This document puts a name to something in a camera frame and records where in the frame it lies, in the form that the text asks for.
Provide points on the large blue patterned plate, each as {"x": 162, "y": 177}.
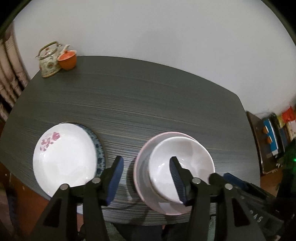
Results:
{"x": 101, "y": 157}

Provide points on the dark wooden cabinet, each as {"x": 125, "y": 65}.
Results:
{"x": 256, "y": 139}

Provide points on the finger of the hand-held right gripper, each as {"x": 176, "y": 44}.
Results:
{"x": 238, "y": 183}

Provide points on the person's legs dark trousers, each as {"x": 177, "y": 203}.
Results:
{"x": 138, "y": 234}

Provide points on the floral ceramic teapot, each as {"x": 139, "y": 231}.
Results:
{"x": 47, "y": 64}

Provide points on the orange cup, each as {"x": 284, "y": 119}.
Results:
{"x": 68, "y": 62}

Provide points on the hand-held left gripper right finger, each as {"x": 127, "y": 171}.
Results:
{"x": 177, "y": 180}

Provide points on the white plate pink flowers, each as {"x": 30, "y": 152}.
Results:
{"x": 64, "y": 157}

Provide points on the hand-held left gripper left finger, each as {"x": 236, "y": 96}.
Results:
{"x": 115, "y": 178}

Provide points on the small white bowl blue print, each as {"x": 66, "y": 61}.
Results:
{"x": 166, "y": 153}

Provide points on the large pink bowl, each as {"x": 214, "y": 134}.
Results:
{"x": 142, "y": 166}

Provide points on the green fluffy cloth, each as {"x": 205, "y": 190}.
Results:
{"x": 111, "y": 231}

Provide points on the colourful packets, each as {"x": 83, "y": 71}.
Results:
{"x": 289, "y": 115}

